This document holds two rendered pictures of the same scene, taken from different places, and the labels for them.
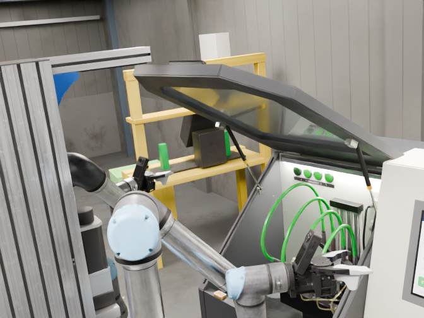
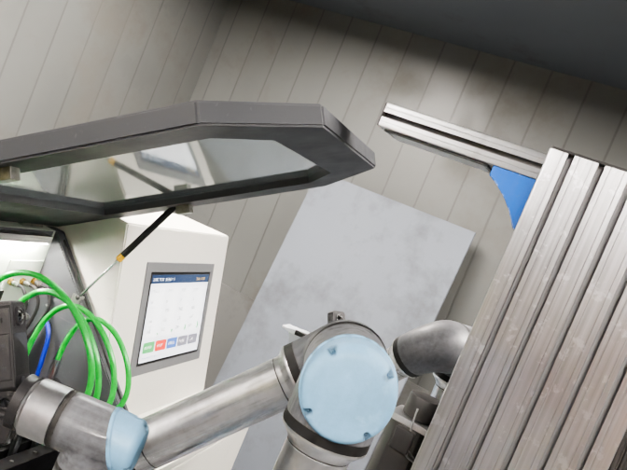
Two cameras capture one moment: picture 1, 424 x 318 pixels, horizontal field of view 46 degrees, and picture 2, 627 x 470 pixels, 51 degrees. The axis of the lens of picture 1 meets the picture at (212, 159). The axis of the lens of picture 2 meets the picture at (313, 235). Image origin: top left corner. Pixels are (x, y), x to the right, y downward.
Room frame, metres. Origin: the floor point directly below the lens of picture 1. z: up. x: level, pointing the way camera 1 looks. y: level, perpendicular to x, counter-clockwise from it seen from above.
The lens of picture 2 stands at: (2.31, 1.18, 1.83)
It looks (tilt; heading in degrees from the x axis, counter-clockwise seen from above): 3 degrees down; 235
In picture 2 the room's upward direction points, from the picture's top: 23 degrees clockwise
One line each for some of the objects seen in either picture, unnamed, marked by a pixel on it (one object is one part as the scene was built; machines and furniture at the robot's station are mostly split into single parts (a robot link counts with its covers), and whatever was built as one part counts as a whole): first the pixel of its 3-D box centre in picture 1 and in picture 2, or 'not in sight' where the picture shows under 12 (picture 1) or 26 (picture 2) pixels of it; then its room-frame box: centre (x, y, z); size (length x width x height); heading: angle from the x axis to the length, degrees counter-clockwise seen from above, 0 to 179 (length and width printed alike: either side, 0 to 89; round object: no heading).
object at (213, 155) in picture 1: (183, 150); not in sight; (4.83, 0.27, 0.89); 1.37 x 1.22 x 1.79; 119
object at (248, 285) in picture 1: (248, 282); not in sight; (1.13, -0.06, 1.43); 0.11 x 0.08 x 0.09; 94
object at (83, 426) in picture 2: (116, 193); (99, 435); (1.97, 0.41, 1.43); 0.11 x 0.08 x 0.09; 145
